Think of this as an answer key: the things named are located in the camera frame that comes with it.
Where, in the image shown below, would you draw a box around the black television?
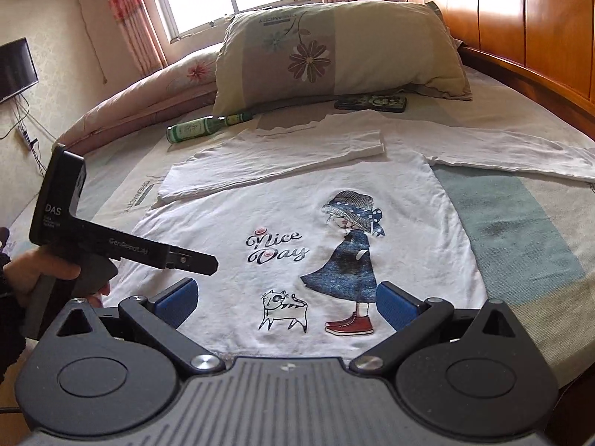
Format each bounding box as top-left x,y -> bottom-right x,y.
0,37 -> 41,104

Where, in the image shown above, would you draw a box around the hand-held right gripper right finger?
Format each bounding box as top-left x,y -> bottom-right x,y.
348,281 -> 518,378

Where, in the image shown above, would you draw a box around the person's left hand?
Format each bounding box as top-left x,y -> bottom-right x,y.
1,246 -> 112,308

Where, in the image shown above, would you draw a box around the pink floral folded quilt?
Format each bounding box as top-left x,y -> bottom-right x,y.
58,42 -> 226,159

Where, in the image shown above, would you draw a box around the green glass bottle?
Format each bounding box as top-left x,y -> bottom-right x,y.
166,111 -> 254,145

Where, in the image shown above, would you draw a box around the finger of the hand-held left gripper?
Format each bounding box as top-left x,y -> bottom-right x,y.
167,245 -> 219,276

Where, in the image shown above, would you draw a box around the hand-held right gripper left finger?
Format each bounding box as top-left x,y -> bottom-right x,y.
57,278 -> 226,378

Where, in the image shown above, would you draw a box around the wooden headboard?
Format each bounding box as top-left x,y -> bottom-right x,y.
406,0 -> 595,143

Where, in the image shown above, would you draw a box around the floral pillow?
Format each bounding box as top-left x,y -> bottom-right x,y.
214,2 -> 474,117

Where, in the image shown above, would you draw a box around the white printed shirt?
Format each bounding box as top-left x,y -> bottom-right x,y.
100,109 -> 595,358

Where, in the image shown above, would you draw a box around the black remote control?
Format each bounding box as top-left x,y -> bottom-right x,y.
334,94 -> 409,113

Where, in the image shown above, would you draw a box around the black wall cables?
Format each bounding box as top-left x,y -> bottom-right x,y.
0,93 -> 48,169

